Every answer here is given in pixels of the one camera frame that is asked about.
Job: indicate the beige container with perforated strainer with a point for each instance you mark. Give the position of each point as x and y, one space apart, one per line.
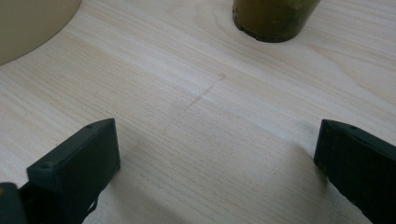
25 25

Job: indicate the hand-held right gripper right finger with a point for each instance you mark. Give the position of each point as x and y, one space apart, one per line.
361 168

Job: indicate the dark mesh trash bin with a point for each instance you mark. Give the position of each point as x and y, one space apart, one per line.
274 15

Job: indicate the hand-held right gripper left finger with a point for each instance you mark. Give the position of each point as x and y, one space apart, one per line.
74 168

